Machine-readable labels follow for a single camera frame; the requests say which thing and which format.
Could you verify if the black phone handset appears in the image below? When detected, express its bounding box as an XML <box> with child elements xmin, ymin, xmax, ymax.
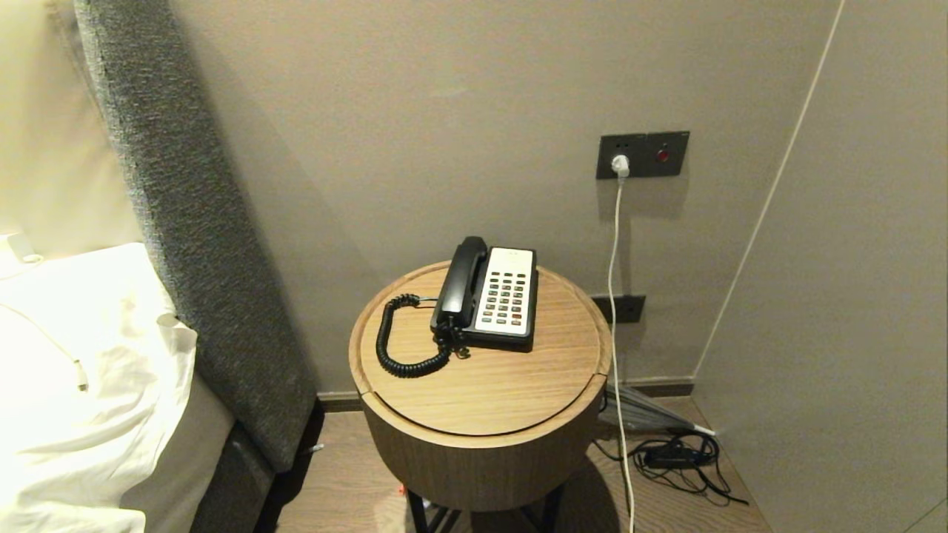
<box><xmin>430</xmin><ymin>236</ymin><xmax>489</xmax><ymax>335</ymax></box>

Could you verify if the black and white phone base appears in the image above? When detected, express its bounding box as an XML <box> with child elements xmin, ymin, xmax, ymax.
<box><xmin>448</xmin><ymin>247</ymin><xmax>538</xmax><ymax>353</ymax></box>

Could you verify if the round wooden side table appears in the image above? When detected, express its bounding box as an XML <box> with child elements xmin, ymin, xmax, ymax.
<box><xmin>349</xmin><ymin>259</ymin><xmax>614</xmax><ymax>533</ymax></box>

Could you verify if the grey folded umbrella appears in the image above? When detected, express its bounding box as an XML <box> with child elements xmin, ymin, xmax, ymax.
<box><xmin>598</xmin><ymin>383</ymin><xmax>718</xmax><ymax>437</ymax></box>

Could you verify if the black power adapter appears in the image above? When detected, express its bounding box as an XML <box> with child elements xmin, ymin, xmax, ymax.
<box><xmin>644</xmin><ymin>446</ymin><xmax>703</xmax><ymax>469</ymax></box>

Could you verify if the grey upholstered headboard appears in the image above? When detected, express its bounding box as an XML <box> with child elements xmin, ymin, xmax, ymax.
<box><xmin>73</xmin><ymin>0</ymin><xmax>319</xmax><ymax>474</ymax></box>

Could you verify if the cream pillow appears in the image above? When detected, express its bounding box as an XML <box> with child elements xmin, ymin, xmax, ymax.
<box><xmin>0</xmin><ymin>0</ymin><xmax>145</xmax><ymax>260</ymax></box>

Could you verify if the black coiled phone cord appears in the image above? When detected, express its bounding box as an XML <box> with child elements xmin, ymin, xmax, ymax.
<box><xmin>375</xmin><ymin>293</ymin><xmax>470</xmax><ymax>379</ymax></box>

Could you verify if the white power cable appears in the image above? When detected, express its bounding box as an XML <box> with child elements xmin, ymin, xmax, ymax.
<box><xmin>607</xmin><ymin>176</ymin><xmax>637</xmax><ymax>533</ymax></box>

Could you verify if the small dark wall socket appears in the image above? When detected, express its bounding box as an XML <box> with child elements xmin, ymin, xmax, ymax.
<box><xmin>590</xmin><ymin>295</ymin><xmax>647</xmax><ymax>325</ymax></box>

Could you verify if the dark wall socket panel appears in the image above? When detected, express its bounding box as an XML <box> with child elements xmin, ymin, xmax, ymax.
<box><xmin>596</xmin><ymin>131</ymin><xmax>691</xmax><ymax>181</ymax></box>

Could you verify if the black cable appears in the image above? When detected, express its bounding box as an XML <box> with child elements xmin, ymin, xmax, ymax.
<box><xmin>593</xmin><ymin>432</ymin><xmax>750</xmax><ymax>507</ymax></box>

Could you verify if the white charging cable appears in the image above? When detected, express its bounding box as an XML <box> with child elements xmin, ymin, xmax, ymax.
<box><xmin>0</xmin><ymin>302</ymin><xmax>90</xmax><ymax>392</ymax></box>

